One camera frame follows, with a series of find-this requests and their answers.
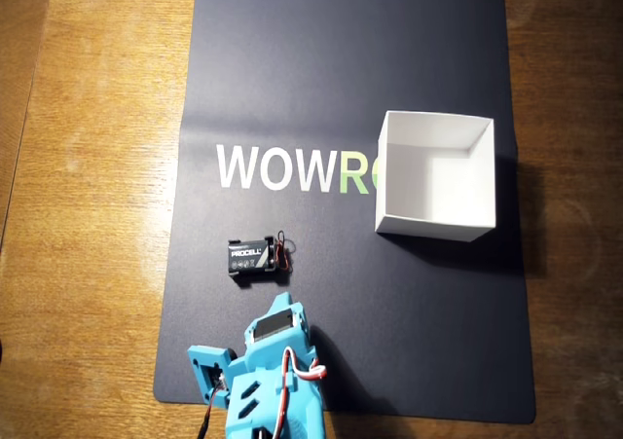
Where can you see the small black battery pack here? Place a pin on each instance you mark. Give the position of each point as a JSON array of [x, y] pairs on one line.
[[248, 259]]

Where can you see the white open cardboard box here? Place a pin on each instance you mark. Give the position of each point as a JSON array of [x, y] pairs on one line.
[[438, 191]]

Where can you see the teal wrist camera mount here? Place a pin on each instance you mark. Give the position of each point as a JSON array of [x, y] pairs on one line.
[[202, 356]]

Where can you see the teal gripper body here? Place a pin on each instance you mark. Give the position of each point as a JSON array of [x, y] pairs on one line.
[[274, 349]]

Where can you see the black printed mat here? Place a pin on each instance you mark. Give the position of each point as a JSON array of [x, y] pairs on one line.
[[340, 45]]

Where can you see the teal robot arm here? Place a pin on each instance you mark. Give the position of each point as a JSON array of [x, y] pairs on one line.
[[302, 410]]

